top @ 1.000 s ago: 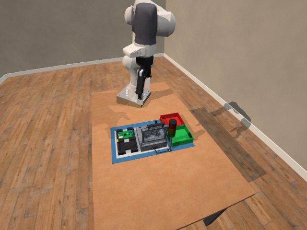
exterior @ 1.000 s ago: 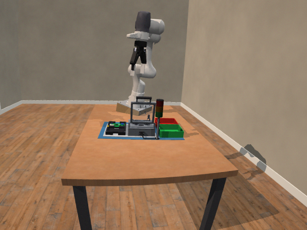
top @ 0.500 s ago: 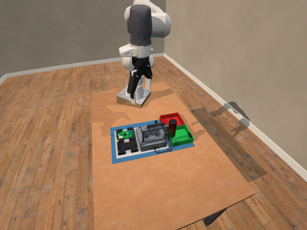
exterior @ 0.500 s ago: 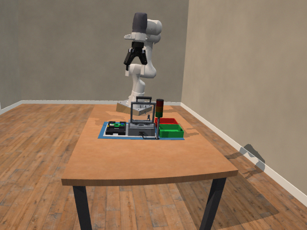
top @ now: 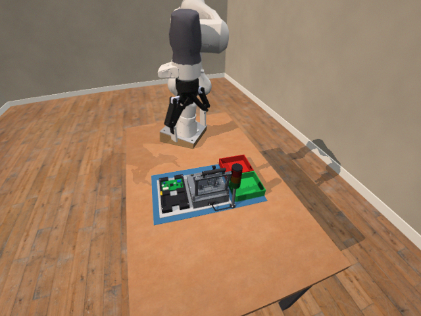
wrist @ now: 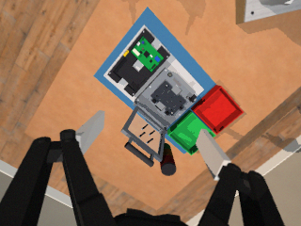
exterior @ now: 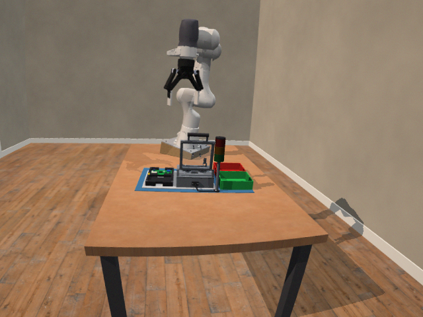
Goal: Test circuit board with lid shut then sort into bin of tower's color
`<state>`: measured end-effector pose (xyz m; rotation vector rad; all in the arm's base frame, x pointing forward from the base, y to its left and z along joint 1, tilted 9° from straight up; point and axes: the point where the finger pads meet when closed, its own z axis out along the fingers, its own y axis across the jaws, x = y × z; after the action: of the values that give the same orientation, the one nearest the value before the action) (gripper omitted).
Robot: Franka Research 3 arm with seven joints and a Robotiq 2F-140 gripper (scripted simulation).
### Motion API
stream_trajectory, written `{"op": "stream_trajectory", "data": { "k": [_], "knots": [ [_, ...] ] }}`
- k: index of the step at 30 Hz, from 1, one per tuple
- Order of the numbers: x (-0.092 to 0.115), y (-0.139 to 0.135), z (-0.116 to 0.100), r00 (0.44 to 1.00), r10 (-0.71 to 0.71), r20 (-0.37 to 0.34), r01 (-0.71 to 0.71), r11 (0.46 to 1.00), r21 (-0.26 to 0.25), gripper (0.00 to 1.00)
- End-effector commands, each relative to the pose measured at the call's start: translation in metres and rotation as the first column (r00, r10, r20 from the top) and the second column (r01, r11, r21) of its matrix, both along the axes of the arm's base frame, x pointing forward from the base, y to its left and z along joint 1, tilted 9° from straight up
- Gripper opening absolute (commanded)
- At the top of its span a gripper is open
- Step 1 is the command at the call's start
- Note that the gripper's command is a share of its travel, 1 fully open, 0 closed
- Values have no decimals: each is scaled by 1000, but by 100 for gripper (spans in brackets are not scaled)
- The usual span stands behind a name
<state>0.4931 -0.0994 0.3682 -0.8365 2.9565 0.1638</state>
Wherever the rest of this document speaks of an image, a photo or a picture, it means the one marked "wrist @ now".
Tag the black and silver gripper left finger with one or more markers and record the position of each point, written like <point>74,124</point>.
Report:
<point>22,202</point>

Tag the red open-top bin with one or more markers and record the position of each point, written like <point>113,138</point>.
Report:
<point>219,111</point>

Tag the green bin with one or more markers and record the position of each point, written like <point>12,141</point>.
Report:
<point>185,131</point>

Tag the green circuit board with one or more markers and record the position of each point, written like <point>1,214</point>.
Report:
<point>146,54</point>

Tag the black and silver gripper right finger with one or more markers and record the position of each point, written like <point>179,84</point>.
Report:
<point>257,204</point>

